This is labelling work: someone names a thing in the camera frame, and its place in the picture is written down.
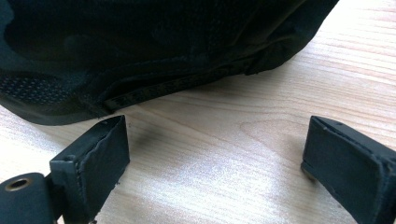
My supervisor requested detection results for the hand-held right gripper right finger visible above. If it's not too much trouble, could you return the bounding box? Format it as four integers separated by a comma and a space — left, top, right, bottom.
300, 115, 396, 224

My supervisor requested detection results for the black fabric bag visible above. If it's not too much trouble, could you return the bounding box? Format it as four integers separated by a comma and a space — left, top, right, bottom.
0, 0, 340, 127

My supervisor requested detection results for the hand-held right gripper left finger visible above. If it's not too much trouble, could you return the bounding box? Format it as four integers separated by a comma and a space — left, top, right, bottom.
49, 114, 131, 224

